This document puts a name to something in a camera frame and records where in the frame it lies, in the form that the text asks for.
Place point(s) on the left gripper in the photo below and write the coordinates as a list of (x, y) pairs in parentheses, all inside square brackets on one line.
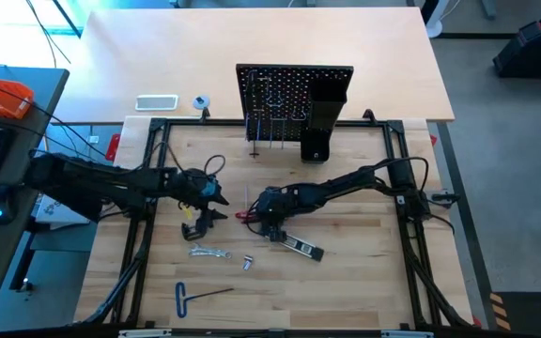
[(190, 185)]

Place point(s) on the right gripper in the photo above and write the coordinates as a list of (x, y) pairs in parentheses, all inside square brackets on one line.
[(275, 206)]

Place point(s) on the black grey spirit level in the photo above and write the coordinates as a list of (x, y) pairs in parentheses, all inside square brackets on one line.
[(305, 248)]

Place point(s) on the black C-clamp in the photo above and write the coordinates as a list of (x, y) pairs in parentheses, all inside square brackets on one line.
[(187, 232)]

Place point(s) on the large silver combination wrench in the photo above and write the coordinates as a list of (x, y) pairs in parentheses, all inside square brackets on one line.
[(209, 252)]

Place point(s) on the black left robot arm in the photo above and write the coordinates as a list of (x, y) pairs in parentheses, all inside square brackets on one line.
[(111, 180)]

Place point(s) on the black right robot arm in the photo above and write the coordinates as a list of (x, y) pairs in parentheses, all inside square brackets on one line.
[(345, 183)]

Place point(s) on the double-prong metal peg hook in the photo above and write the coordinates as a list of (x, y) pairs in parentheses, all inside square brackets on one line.
[(257, 94), (271, 136), (258, 131)]

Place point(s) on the small curved metal peg hook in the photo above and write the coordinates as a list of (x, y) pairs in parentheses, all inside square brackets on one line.
[(275, 104), (300, 118)]

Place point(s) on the small black pegboard bin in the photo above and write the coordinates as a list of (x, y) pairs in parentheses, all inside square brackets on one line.
[(315, 145)]

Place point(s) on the grey round disc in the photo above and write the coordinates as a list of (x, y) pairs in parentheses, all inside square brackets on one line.
[(201, 102)]

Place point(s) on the red table clamp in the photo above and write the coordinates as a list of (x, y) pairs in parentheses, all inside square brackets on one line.
[(434, 140), (112, 148)]

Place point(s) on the white rectangular tray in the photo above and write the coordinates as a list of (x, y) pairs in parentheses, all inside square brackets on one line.
[(156, 102)]

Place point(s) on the black desk brace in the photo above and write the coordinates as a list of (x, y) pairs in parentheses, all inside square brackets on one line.
[(89, 213)]

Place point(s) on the tall black pegboard bin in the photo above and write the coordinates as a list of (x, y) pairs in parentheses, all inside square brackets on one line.
[(327, 115)]

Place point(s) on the small white block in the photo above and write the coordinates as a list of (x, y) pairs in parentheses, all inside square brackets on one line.
[(94, 139)]

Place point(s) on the black perforated pegboard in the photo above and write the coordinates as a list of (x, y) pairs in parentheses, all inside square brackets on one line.
[(289, 75)]

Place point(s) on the light wooden table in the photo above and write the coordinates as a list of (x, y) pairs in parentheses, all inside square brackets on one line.
[(181, 56)]

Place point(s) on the white printed box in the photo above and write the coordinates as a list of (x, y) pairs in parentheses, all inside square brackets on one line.
[(57, 211)]

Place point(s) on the black desk foot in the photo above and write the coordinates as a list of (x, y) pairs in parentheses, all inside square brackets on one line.
[(22, 263)]

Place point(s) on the black computer mouse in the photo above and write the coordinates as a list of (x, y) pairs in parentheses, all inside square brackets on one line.
[(0, 209)]

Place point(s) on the white stand base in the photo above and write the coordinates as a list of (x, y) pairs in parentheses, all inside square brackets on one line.
[(435, 28)]

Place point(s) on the black and red tool case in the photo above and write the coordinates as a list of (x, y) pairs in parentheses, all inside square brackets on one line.
[(533, 51)]

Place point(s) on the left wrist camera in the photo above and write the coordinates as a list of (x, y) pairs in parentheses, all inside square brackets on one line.
[(209, 188)]

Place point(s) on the silver edge bracket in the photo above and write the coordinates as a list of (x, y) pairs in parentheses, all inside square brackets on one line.
[(146, 333), (406, 334)]

